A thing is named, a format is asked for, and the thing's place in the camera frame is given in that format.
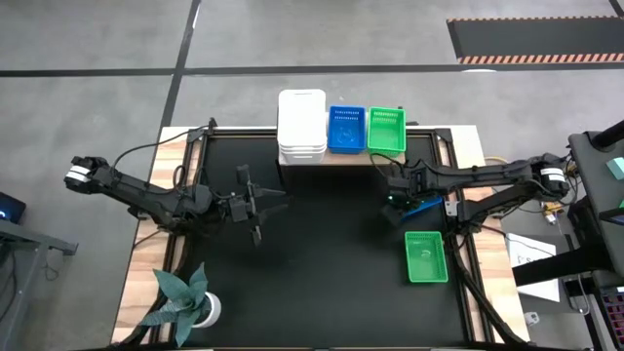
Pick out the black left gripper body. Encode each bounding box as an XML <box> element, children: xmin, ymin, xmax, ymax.
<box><xmin>228</xmin><ymin>164</ymin><xmax>263</xmax><ymax>248</ymax></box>

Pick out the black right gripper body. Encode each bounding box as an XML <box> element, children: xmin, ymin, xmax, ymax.
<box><xmin>381</xmin><ymin>190</ymin><xmax>415</xmax><ymax>226</ymax></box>

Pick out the blue slotted plastic basket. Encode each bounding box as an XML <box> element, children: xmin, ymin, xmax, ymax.
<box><xmin>399</xmin><ymin>194</ymin><xmax>445</xmax><ymax>224</ymax></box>
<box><xmin>327</xmin><ymin>105</ymin><xmax>368</xmax><ymax>155</ymax></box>

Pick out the white plastic handled bin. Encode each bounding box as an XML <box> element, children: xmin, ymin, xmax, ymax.
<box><xmin>279</xmin><ymin>151</ymin><xmax>327</xmax><ymax>166</ymax></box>
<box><xmin>276</xmin><ymin>88</ymin><xmax>328</xmax><ymax>149</ymax></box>
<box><xmin>277</xmin><ymin>143</ymin><xmax>329</xmax><ymax>157</ymax></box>

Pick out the green slotted plastic basket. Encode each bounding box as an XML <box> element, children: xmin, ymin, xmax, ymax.
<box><xmin>404</xmin><ymin>230</ymin><xmax>449</xmax><ymax>285</ymax></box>
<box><xmin>366</xmin><ymin>106</ymin><xmax>408</xmax><ymax>158</ymax></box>

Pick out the white round plant pot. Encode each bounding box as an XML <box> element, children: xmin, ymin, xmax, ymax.
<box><xmin>194</xmin><ymin>291</ymin><xmax>223</xmax><ymax>329</ymax></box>

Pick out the green artificial leafy plant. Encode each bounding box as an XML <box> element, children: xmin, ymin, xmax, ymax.
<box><xmin>138</xmin><ymin>261</ymin><xmax>212</xmax><ymax>348</ymax></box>

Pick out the white paper sheet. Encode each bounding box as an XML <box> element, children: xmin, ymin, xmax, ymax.
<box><xmin>505</xmin><ymin>232</ymin><xmax>562</xmax><ymax>303</ymax></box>

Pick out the black equipment cart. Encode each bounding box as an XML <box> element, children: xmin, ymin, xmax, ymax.
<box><xmin>511</xmin><ymin>119</ymin><xmax>624</xmax><ymax>293</ymax></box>

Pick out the black mat with hazard stripes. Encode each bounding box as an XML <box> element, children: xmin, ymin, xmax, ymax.
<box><xmin>447</xmin><ymin>17</ymin><xmax>624</xmax><ymax>65</ymax></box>

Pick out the grey metal desk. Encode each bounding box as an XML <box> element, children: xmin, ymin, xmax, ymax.
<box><xmin>0</xmin><ymin>218</ymin><xmax>79</xmax><ymax>351</ymax></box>

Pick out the backlit keyboard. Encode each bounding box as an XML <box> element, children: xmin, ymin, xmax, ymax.
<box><xmin>600</xmin><ymin>287</ymin><xmax>624</xmax><ymax>337</ymax></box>

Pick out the dark device with blue light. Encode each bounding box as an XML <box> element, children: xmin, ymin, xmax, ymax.
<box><xmin>0</xmin><ymin>191</ymin><xmax>27</xmax><ymax>224</ymax></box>

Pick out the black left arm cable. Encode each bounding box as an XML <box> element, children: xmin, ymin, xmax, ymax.
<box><xmin>110</xmin><ymin>116</ymin><xmax>218</xmax><ymax>172</ymax></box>

